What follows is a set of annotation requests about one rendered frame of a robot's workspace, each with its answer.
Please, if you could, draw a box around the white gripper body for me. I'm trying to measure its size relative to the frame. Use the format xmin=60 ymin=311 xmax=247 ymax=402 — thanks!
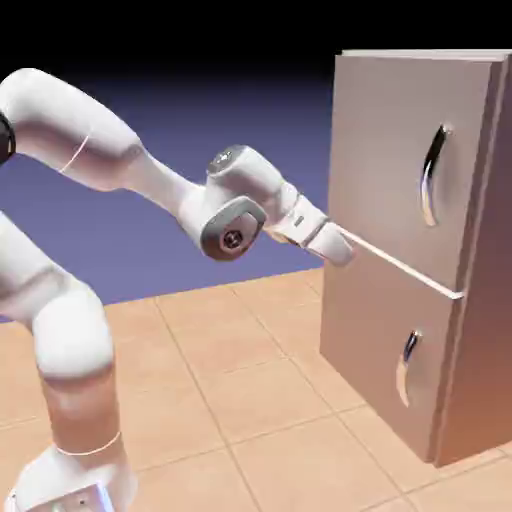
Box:
xmin=301 ymin=220 xmax=354 ymax=268

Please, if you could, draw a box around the large cabinet door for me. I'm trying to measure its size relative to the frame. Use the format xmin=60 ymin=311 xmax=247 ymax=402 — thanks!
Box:
xmin=326 ymin=54 xmax=497 ymax=294

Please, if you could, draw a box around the small cabinet door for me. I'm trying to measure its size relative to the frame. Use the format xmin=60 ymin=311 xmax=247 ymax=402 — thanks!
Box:
xmin=319 ymin=249 xmax=461 ymax=462

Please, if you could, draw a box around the light wooden cabinet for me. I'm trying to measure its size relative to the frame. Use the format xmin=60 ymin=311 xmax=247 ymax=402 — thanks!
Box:
xmin=319 ymin=49 xmax=512 ymax=468

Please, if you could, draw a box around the long curved metal handle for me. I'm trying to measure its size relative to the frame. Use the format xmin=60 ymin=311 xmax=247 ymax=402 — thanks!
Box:
xmin=418 ymin=123 xmax=451 ymax=228

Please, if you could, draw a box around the short curved metal handle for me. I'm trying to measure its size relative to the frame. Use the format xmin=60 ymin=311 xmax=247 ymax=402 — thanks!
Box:
xmin=395 ymin=330 xmax=424 ymax=408

